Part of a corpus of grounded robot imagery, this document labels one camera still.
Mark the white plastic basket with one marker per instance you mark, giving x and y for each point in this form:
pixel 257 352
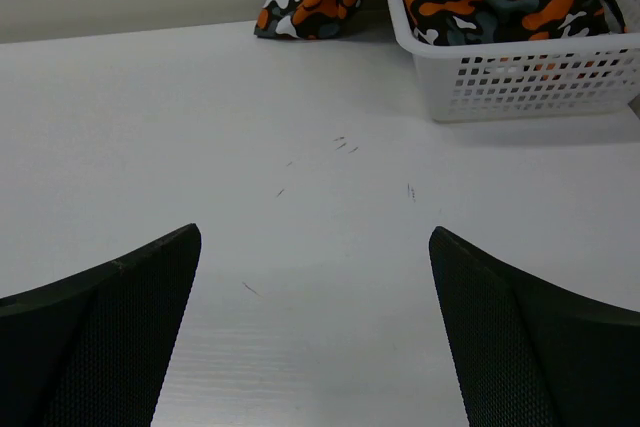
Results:
pixel 590 75

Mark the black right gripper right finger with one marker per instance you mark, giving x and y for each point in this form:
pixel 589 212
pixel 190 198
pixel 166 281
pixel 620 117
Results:
pixel 530 353

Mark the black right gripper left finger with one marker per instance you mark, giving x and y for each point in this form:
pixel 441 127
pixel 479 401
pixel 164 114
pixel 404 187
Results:
pixel 93 349

